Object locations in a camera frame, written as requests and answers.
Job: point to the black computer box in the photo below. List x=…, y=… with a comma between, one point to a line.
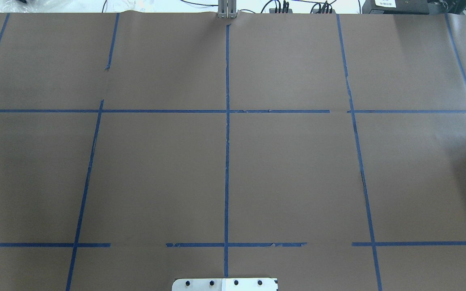
x=403, y=7

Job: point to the crumpled clear plastic wrap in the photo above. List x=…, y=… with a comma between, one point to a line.
x=33, y=6

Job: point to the aluminium frame post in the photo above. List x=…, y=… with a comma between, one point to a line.
x=227, y=9

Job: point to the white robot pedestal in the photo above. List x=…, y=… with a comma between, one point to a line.
x=225, y=284

